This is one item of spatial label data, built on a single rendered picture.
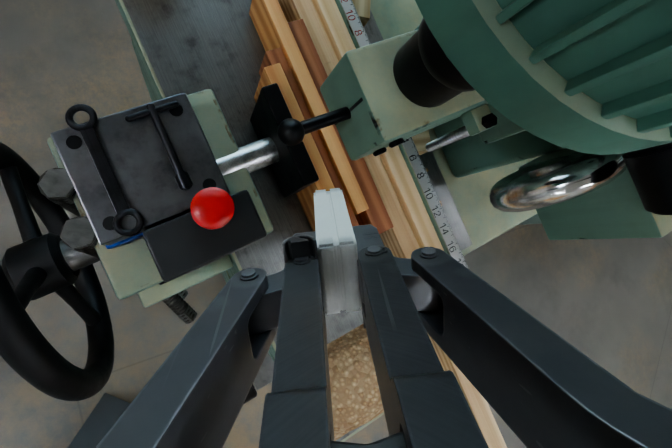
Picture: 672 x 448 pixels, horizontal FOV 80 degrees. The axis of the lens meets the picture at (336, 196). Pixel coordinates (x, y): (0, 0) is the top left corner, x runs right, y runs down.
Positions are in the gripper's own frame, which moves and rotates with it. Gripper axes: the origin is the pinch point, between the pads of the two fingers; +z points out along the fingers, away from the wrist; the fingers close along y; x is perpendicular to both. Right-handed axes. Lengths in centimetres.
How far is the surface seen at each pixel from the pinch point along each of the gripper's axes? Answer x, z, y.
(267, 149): 0.9, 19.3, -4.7
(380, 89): 5.7, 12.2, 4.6
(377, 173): -3.5, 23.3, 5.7
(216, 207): -1.1, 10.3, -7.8
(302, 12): 12.9, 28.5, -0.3
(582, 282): -89, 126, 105
